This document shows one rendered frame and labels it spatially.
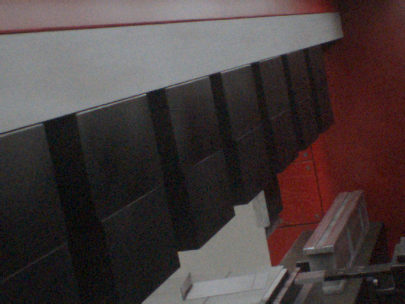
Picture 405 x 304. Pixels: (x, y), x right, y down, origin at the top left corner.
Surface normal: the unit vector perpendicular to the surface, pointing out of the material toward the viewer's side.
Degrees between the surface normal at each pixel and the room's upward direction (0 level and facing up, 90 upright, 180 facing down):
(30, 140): 90
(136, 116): 90
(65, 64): 90
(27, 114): 90
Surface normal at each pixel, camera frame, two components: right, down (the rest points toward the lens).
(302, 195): -0.29, 0.17
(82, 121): 0.94, -0.15
